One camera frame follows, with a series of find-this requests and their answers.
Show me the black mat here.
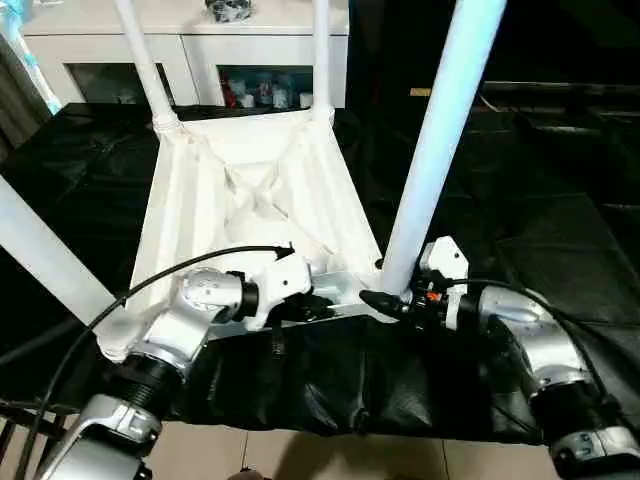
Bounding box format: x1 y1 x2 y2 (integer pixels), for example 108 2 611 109
0 101 640 447

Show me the white plastic table leg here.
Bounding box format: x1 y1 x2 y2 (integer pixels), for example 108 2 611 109
308 0 336 127
0 173 137 365
112 0 182 145
368 0 510 322

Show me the blue white package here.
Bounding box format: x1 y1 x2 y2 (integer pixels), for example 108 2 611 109
0 9 65 115

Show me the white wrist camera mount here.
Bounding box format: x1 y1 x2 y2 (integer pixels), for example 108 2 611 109
243 248 315 332
417 234 471 332

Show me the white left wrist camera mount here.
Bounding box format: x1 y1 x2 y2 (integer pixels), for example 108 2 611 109
243 248 315 332

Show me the clear bag on cabinet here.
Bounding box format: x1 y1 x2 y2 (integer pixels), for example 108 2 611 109
203 0 257 25

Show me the black television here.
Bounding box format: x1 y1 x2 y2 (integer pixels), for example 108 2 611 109
478 0 640 119

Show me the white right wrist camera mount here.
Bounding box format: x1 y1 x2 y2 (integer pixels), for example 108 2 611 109
417 234 471 332

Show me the white plastic table top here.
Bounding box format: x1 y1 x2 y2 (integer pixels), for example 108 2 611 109
96 106 397 365

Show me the white cabinet with glass doors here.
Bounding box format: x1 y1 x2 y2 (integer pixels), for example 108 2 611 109
18 0 352 110

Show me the black left wrist camera cable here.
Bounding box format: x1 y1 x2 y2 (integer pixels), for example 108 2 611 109
21 241 297 480

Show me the black box with beige label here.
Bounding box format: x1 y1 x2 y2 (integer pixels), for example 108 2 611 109
346 0 485 126

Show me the grey curtain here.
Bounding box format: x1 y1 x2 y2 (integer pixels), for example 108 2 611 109
0 44 52 152

